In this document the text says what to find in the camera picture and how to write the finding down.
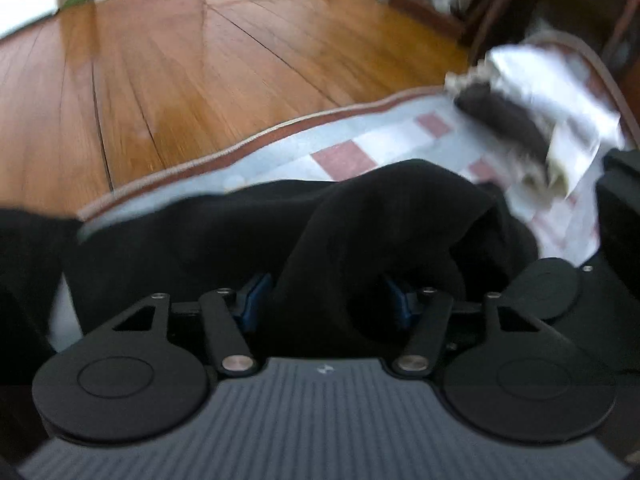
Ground white crumpled garment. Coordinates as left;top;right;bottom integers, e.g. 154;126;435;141
445;44;627;197

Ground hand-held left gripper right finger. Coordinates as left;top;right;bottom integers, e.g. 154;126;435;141
384;280;542;377

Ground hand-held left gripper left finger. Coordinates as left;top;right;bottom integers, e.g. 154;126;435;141
112;272;274;378

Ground checkered mat with brown border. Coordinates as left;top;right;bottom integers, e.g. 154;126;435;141
50;30;640;351

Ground dark wooden shelf cabinet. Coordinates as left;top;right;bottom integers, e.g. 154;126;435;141
387;0;640;86

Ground black garment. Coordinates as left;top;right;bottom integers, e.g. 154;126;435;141
0;159;541;396

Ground dark grey garment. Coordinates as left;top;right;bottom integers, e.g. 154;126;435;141
454;82;549;162

